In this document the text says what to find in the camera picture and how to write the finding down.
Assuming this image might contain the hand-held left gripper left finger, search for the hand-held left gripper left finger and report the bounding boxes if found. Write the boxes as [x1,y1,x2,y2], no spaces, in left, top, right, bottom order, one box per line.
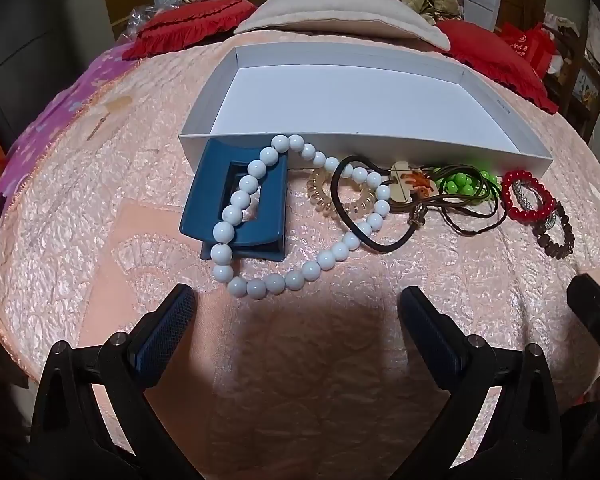
[30,283,197,480]

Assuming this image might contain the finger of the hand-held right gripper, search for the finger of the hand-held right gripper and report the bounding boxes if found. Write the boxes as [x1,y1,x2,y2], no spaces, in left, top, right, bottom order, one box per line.
[566,272,600,361]

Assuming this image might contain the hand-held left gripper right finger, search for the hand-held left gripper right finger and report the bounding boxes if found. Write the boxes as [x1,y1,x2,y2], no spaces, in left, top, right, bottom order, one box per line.
[397,285,563,480]

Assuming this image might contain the brown bead bracelet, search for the brown bead bracelet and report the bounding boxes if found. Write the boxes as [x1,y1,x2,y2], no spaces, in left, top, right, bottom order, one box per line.
[532,200,576,261]

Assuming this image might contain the grey woven hair tie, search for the grey woven hair tie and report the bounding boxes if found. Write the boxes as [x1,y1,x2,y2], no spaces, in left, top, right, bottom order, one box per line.
[511,180,557,233]

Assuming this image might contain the black hair tie with charm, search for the black hair tie with charm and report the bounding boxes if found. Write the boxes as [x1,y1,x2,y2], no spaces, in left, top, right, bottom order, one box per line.
[330,155,428,253]

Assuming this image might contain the white bead bracelet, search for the white bead bracelet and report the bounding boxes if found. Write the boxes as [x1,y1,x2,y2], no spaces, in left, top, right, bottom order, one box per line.
[211,134,391,301]

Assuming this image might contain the blue hair claw clip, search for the blue hair claw clip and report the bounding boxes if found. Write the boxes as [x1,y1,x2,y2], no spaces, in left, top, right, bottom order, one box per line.
[179,138,290,263]

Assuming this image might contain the red bead bracelet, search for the red bead bracelet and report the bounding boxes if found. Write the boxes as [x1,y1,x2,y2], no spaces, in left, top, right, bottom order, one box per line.
[501,169,557,222]

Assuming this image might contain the brown cord necklace with pendant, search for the brown cord necklace with pendant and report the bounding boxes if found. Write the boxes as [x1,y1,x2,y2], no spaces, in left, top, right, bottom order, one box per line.
[390,160,510,237]

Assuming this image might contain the clear spiral hair tie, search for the clear spiral hair tie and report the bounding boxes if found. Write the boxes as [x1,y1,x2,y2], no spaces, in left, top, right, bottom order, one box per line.
[307,167,378,220]

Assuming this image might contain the white cardboard box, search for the white cardboard box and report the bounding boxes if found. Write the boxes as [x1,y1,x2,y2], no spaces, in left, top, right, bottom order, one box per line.
[178,44,553,181]

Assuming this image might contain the pink textured bedspread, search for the pink textured bedspread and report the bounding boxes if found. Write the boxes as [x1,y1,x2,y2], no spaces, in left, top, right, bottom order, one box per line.
[0,25,600,480]

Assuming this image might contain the small wooden stick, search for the small wooden stick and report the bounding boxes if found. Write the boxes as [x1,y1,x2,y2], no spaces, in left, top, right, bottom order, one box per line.
[86,114,108,142]

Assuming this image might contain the purple floral sheet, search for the purple floral sheet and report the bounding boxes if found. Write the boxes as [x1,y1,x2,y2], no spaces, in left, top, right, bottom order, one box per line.
[5,45,131,201]

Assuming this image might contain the red shopping bag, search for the red shopping bag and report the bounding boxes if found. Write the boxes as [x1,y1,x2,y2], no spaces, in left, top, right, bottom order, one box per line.
[500,22,556,78]

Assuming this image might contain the red ruffled pillow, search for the red ruffled pillow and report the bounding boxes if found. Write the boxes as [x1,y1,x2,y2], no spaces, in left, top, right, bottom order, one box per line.
[432,20,561,116]

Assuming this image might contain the red fringed pillow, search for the red fringed pillow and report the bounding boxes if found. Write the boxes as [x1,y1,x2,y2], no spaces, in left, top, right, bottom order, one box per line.
[122,0,258,61]

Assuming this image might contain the clear plastic bag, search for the clear plastic bag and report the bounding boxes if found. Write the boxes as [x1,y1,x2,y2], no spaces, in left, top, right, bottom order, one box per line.
[115,5,156,43]

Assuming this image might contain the beige pillow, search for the beige pillow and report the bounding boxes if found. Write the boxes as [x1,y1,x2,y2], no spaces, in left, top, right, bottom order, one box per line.
[234,0,451,52]

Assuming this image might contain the green bead string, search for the green bead string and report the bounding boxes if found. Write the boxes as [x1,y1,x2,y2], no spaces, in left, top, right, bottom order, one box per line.
[427,162,503,206]

